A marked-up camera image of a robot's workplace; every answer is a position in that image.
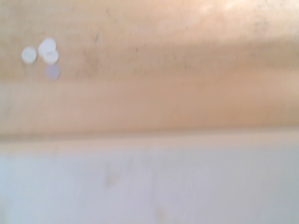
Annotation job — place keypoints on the white paper dot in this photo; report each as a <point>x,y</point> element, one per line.
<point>47,45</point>
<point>29,55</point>
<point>52,58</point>

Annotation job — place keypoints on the grey paper dot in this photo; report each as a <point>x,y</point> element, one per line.
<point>52,72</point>

